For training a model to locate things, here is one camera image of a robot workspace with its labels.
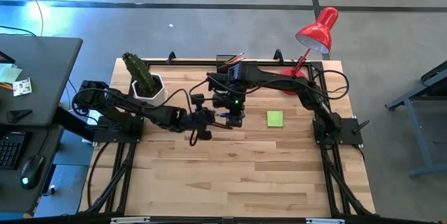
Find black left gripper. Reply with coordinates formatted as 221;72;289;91
179;93;225;142

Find blue handled scissors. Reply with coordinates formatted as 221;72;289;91
211;112;234;130

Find orange yellow pencil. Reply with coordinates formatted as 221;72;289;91
225;52;244;64
226;56;246;67

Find black mesh desk organizer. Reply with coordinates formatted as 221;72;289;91
215;54;259;75

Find black office desk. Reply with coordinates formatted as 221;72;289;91
0;34;98;214

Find green sticky note pad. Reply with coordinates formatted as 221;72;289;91
267;110;284;128

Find white faceted plant pot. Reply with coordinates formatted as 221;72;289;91
131;73;168;108

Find green cactus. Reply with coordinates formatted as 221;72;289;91
122;52;157;96

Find red desk lamp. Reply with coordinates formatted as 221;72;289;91
279;6;339;96

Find white paper sheet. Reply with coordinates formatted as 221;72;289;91
81;105;105;144

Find grey metal stand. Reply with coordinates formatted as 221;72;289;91
385;59;447;179

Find black computer mouse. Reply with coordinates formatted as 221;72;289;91
20;154;45;191

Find printed white card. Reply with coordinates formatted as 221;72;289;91
12;78;33;98

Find black keyboard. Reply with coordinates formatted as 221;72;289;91
0;131;27;170

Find pale green paper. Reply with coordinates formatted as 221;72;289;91
0;62;23;84

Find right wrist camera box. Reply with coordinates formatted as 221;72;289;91
207;72;232;88

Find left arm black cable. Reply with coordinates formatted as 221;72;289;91
153;87;196;113

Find black aluminium table frame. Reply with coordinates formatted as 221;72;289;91
79;58;376;224

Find white bracket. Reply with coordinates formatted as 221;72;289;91
305;217;346;224
110;216;152;224

